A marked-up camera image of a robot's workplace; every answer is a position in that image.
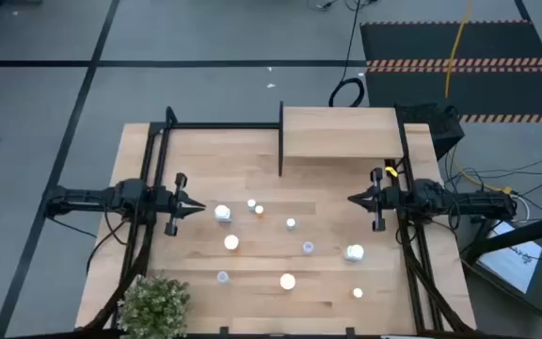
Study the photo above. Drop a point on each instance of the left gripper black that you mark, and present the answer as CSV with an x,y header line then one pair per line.
x,y
172,202

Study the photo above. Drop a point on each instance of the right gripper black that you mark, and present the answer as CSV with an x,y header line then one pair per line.
x,y
388,200

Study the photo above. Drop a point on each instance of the white bottle blue label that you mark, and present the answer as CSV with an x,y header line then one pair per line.
x,y
354,253
222,213

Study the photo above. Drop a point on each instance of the large orange bottle white cap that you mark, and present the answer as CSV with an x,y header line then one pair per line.
x,y
231,242
287,281

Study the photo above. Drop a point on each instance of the clear pill vial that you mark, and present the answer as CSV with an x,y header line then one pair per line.
x,y
222,277
307,247

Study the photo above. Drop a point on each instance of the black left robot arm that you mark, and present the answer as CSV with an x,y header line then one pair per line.
x,y
92,198

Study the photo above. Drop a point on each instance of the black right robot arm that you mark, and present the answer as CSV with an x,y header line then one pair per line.
x,y
468,202

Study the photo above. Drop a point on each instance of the wooden shelf black legs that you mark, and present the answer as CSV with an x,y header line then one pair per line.
x,y
337,132

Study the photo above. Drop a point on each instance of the small blue pill vial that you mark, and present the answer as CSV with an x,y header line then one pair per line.
x,y
251,204

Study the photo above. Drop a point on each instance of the small orange pill vial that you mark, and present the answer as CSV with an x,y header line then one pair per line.
x,y
357,293
259,210

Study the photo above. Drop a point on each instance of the small clear bottle middle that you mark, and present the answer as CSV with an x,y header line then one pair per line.
x,y
291,223

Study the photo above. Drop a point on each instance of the black perforated box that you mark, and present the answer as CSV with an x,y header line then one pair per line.
x,y
433,122

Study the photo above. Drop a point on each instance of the green potted plant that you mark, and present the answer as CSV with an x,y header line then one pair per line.
x,y
153,306

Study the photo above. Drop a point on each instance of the white printed sheet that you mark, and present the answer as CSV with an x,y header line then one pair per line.
x,y
511,263

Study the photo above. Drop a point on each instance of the black metal stand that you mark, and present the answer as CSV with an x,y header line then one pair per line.
x,y
525,231

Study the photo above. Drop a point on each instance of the black mat hazard stripes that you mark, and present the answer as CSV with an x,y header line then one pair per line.
x,y
417,42

